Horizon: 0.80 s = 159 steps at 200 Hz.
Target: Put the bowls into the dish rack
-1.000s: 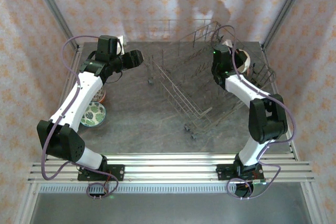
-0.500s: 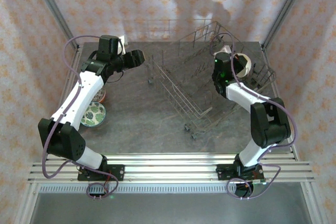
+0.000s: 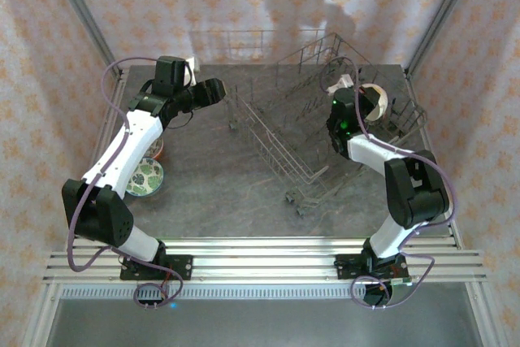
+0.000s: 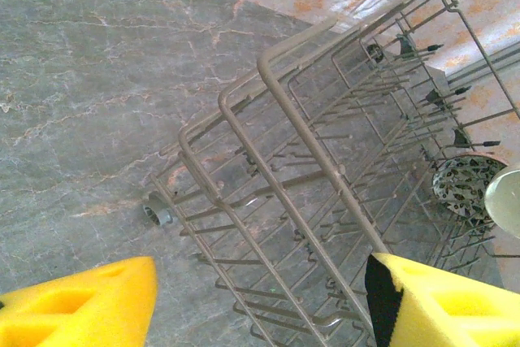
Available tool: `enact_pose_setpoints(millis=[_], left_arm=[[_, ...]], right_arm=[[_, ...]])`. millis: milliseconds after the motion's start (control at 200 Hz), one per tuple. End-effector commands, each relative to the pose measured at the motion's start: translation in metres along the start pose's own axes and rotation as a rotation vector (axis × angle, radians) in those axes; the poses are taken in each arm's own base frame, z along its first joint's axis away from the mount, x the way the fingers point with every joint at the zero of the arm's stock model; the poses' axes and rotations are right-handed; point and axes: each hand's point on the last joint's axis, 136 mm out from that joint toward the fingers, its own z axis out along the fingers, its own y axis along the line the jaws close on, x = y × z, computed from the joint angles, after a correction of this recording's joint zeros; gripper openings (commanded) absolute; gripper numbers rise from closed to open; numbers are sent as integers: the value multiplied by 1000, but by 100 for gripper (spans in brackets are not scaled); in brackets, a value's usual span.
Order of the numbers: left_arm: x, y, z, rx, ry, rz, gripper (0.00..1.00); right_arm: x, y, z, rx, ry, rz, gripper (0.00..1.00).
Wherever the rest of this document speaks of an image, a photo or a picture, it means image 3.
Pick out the aluminium frame leg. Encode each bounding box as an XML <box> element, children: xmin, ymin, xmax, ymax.
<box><xmin>19</xmin><ymin>284</ymin><xmax>62</xmax><ymax>347</ymax></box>
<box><xmin>466</xmin><ymin>281</ymin><xmax>501</xmax><ymax>347</ymax></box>

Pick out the black connector block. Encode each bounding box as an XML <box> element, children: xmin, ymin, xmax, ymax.
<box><xmin>136</xmin><ymin>298</ymin><xmax>170</xmax><ymax>310</ymax></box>

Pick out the grey metal lower panel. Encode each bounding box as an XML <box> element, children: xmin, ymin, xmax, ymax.
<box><xmin>44</xmin><ymin>297</ymin><xmax>484</xmax><ymax>347</ymax></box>

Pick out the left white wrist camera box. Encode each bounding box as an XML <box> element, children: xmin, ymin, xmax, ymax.
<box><xmin>184</xmin><ymin>57</ymin><xmax>202</xmax><ymax>85</ymax></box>

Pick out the aluminium rail base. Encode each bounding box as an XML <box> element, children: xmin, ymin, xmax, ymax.
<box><xmin>42</xmin><ymin>236</ymin><xmax>488</xmax><ymax>285</ymax></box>

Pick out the grey wire dish rack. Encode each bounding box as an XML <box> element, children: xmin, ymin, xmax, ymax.
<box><xmin>227</xmin><ymin>32</ymin><xmax>427</xmax><ymax>216</ymax></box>

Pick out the aluminium table side rail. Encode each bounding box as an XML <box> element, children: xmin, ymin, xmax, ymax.
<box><xmin>64</xmin><ymin>68</ymin><xmax>130</xmax><ymax>251</ymax></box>
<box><xmin>404</xmin><ymin>66</ymin><xmax>465</xmax><ymax>251</ymax></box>

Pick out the orange bowl white inside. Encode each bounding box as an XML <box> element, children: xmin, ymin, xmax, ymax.
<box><xmin>150</xmin><ymin>137</ymin><xmax>166</xmax><ymax>161</ymax></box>

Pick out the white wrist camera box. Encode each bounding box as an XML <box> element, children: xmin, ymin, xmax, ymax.
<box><xmin>327</xmin><ymin>74</ymin><xmax>354</xmax><ymax>94</ymax></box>
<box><xmin>184</xmin><ymin>57</ymin><xmax>202</xmax><ymax>85</ymax></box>

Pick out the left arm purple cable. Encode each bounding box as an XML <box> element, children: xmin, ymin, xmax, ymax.
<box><xmin>67</xmin><ymin>55</ymin><xmax>184</xmax><ymax>311</ymax></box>

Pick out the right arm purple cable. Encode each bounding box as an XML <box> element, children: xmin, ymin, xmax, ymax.
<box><xmin>319</xmin><ymin>55</ymin><xmax>460</xmax><ymax>310</ymax></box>

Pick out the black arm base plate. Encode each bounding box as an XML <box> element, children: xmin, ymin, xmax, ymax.
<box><xmin>333</xmin><ymin>253</ymin><xmax>410</xmax><ymax>282</ymax></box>
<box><xmin>119</xmin><ymin>254</ymin><xmax>193</xmax><ymax>282</ymax></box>

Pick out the aluminium frame post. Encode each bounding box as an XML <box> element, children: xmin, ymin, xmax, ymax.
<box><xmin>404</xmin><ymin>0</ymin><xmax>484</xmax><ymax>78</ymax></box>
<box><xmin>42</xmin><ymin>0</ymin><xmax>125</xmax><ymax>78</ymax></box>

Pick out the slotted grey cable duct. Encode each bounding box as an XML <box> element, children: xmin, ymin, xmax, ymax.
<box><xmin>60</xmin><ymin>286</ymin><xmax>366</xmax><ymax>300</ymax></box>

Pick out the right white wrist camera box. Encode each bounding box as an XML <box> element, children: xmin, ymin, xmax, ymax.
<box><xmin>327</xmin><ymin>74</ymin><xmax>354</xmax><ymax>94</ymax></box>

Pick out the green leaf pattern bowl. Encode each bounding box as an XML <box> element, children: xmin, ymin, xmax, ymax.
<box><xmin>124</xmin><ymin>157</ymin><xmax>165</xmax><ymax>197</ymax></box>

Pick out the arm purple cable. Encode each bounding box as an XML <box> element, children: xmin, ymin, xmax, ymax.
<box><xmin>67</xmin><ymin>55</ymin><xmax>184</xmax><ymax>311</ymax></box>
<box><xmin>319</xmin><ymin>55</ymin><xmax>460</xmax><ymax>310</ymax></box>

